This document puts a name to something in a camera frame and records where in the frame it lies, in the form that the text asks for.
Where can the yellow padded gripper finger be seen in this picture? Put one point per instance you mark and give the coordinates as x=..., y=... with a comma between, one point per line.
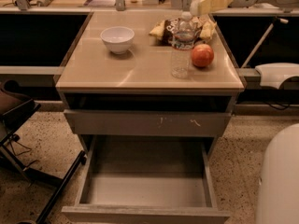
x=203, y=7

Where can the open grey bottom drawer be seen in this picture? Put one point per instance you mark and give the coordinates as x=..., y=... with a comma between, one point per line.
x=146, y=180

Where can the white cane stick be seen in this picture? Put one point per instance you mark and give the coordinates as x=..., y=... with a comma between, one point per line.
x=263, y=37

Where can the white curved chair seat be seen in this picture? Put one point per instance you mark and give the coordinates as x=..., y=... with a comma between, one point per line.
x=273, y=75

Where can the grey drawer cabinet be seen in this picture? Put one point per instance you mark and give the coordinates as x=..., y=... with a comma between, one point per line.
x=140, y=79

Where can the red apple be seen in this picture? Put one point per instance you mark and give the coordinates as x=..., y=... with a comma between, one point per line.
x=202, y=55

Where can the grey middle drawer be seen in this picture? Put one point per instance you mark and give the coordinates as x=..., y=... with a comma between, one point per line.
x=138, y=123

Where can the clear plastic water bottle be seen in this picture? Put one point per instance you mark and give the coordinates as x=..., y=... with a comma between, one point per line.
x=182, y=42

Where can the brown chip bag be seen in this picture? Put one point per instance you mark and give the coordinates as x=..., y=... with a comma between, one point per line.
x=204, y=29

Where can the white ceramic bowl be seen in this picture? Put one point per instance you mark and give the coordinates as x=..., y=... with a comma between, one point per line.
x=118, y=39

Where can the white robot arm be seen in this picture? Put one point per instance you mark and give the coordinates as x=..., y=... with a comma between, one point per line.
x=278, y=195

